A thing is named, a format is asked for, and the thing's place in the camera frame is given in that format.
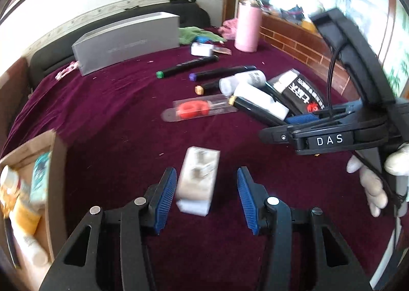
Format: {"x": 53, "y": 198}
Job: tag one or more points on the black cloth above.
{"x": 182, "y": 0}

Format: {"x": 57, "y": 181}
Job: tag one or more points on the maroon velvet tablecloth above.
{"x": 111, "y": 118}

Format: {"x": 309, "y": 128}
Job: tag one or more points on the person's right hand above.
{"x": 370, "y": 188}

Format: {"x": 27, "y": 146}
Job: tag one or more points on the black marker green caps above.
{"x": 188, "y": 66}

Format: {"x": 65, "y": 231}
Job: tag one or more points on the pink cloth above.
{"x": 229, "y": 27}

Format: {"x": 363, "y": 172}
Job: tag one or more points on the pink patterned wrapper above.
{"x": 67, "y": 70}

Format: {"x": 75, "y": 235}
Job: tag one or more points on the pink flat packet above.
{"x": 222, "y": 50}

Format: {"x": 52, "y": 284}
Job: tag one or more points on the grey cardboard box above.
{"x": 127, "y": 43}

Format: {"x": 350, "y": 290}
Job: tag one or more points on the small blue object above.
{"x": 200, "y": 38}

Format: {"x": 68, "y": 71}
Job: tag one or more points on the black snack packet red crab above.
{"x": 300, "y": 89}

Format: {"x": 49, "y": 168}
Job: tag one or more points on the white plastic tube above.
{"x": 258, "y": 99}

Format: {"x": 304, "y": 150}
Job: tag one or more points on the orange snack packet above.
{"x": 12, "y": 193}

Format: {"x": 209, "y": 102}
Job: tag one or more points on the green cloth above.
{"x": 188, "y": 34}

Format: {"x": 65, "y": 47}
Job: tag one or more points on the black marker purple caps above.
{"x": 220, "y": 73}

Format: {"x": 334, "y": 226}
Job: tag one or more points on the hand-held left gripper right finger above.
{"x": 247, "y": 201}

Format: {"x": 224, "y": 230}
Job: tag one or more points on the brown cardboard box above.
{"x": 57, "y": 188}

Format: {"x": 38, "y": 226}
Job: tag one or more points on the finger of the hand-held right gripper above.
{"x": 302, "y": 118}
{"x": 276, "y": 136}

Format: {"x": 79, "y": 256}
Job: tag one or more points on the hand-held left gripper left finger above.
{"x": 166, "y": 201}

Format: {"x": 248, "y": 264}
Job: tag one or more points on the pink thermos bottle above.
{"x": 247, "y": 27}

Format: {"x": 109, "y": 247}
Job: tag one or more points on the brown chair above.
{"x": 12, "y": 93}

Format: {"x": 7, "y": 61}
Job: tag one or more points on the white charger adapter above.
{"x": 201, "y": 50}

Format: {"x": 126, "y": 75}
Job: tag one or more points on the black marker yellow caps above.
{"x": 252, "y": 109}
{"x": 207, "y": 87}

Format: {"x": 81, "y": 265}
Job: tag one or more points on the white plastic bottle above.
{"x": 246, "y": 79}

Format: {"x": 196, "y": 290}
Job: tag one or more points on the light blue tissue pack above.
{"x": 41, "y": 176}

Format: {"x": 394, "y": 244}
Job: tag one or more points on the white block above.
{"x": 198, "y": 182}

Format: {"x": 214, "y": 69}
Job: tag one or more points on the clear plastic package red item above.
{"x": 191, "y": 109}

